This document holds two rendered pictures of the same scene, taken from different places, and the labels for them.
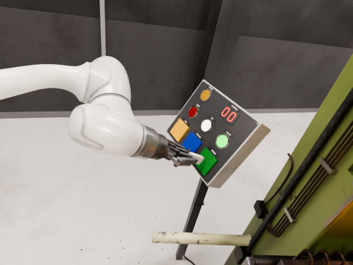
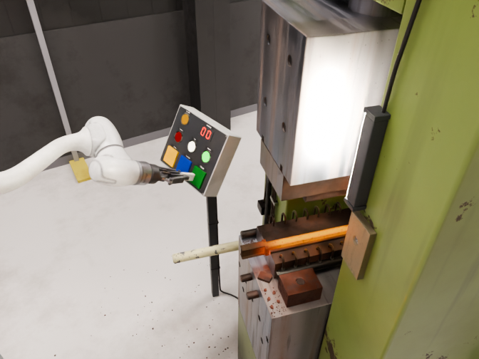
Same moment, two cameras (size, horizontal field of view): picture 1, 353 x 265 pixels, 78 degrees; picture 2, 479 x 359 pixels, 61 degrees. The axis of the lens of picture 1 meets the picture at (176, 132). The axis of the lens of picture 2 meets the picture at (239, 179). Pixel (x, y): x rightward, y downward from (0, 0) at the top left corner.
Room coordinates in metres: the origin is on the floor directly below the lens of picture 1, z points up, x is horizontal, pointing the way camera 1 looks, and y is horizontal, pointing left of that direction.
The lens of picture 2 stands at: (-0.76, -0.12, 2.05)
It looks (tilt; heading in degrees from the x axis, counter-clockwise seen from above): 38 degrees down; 353
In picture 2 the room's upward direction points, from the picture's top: 1 degrees clockwise
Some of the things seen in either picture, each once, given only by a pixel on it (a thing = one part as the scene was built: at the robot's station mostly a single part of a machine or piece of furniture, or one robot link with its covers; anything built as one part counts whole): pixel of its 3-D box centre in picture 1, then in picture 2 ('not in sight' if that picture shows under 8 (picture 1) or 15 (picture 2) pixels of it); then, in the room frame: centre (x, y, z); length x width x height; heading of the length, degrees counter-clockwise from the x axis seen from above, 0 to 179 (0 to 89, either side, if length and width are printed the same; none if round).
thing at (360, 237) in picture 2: not in sight; (357, 245); (-0.08, -0.52, 1.27); 0.09 x 0.02 x 0.17; 9
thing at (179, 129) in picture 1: (179, 130); (171, 156); (0.76, -0.01, 1.01); 0.07 x 0.05 x 0.07; 34
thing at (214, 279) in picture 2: (195, 208); (212, 230); (0.75, -0.18, 0.54); 0.04 x 0.04 x 1.08; 9
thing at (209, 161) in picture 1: (206, 161); (198, 177); (0.60, -0.12, 1.01); 0.07 x 0.05 x 0.07; 34
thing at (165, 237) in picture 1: (201, 238); (219, 248); (0.54, -0.20, 0.62); 0.44 x 0.05 x 0.05; 99
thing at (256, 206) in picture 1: (260, 209); (262, 206); (0.61, -0.41, 0.80); 0.06 x 0.03 x 0.04; 9
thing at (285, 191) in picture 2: not in sight; (333, 158); (0.24, -0.55, 1.32); 0.42 x 0.20 x 0.10; 99
